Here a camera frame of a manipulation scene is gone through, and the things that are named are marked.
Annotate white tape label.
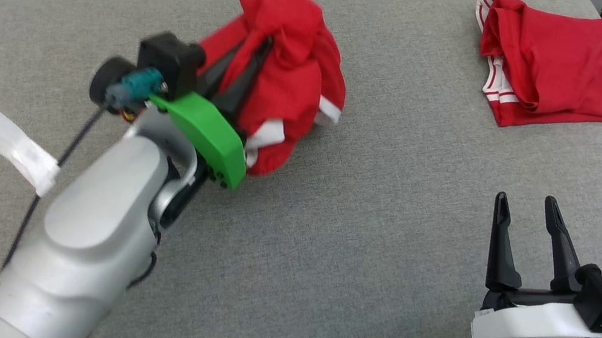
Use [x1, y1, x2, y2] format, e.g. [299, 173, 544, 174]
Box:
[0, 99, 70, 199]

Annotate red shorts with white trim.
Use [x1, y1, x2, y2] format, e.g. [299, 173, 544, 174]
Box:
[180, 0, 361, 190]

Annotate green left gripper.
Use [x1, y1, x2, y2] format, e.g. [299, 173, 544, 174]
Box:
[136, 18, 275, 193]

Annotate red white basketball jersey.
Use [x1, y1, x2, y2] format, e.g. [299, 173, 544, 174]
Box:
[457, 0, 602, 145]

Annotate black left cable teal plug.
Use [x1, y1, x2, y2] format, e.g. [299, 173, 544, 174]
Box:
[2, 49, 165, 290]

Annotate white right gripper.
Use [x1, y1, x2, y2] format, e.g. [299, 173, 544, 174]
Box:
[469, 187, 602, 338]

